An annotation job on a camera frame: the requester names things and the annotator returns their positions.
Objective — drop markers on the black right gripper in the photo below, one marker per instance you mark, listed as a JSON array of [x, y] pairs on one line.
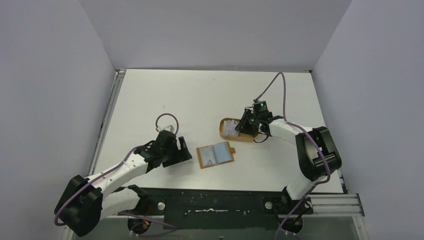
[[249, 120]]

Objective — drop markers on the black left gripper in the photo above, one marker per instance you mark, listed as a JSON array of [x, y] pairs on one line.
[[176, 159]]

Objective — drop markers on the yellow leather card holder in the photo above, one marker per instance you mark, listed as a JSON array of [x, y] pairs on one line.
[[223, 152]]

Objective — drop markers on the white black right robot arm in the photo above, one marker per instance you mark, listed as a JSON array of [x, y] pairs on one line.
[[317, 153]]

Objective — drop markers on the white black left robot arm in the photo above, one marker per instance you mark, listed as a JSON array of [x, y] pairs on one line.
[[88, 200]]

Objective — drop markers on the silver credit card stack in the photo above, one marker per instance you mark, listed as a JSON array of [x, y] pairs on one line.
[[229, 128]]

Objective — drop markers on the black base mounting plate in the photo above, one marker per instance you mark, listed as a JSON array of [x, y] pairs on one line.
[[221, 221]]

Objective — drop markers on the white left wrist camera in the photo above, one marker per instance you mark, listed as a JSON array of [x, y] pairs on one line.
[[169, 128]]

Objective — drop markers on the aluminium frame rail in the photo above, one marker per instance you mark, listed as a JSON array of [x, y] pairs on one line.
[[334, 205]]

